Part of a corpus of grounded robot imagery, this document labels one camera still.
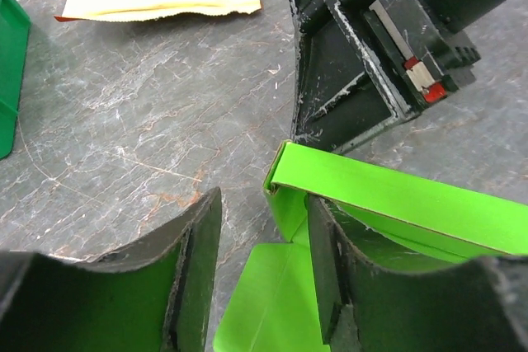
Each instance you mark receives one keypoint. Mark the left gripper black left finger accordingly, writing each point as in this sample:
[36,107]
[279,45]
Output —
[153,294]

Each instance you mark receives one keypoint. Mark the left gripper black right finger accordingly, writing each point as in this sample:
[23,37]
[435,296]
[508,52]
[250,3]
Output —
[376,295]

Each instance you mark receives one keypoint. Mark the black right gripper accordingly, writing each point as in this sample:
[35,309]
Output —
[362,65]

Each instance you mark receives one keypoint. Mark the green paper box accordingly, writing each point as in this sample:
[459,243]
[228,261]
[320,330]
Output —
[274,305]

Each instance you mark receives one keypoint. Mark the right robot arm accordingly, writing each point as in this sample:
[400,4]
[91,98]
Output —
[365,66]

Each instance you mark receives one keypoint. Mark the green plastic crate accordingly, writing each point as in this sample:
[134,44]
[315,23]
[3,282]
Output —
[14,32]

